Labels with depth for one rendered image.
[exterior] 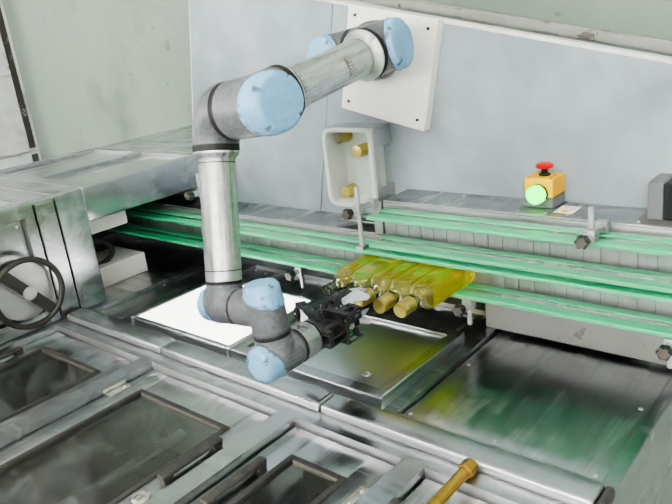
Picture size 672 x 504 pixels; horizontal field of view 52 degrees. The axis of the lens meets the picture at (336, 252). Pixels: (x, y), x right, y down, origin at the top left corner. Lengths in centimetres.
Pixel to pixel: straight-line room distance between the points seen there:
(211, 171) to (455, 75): 69
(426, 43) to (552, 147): 40
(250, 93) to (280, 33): 86
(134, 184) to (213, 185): 95
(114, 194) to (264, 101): 109
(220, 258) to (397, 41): 62
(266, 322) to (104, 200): 107
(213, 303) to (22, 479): 51
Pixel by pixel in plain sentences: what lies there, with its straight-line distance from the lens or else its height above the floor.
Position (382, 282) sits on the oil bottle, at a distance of 162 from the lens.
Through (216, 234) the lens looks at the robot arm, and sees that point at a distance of 139.
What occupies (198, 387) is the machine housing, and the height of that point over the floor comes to 143.
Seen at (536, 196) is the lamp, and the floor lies 85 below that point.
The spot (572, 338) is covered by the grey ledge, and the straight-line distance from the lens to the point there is 167.
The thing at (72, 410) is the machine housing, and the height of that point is 166.
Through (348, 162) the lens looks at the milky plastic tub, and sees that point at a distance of 200.
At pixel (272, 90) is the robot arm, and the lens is 128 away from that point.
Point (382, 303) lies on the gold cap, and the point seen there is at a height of 116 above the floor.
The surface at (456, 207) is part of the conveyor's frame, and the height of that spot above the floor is 88.
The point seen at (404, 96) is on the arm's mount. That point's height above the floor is 78.
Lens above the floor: 227
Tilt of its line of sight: 45 degrees down
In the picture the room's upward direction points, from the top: 116 degrees counter-clockwise
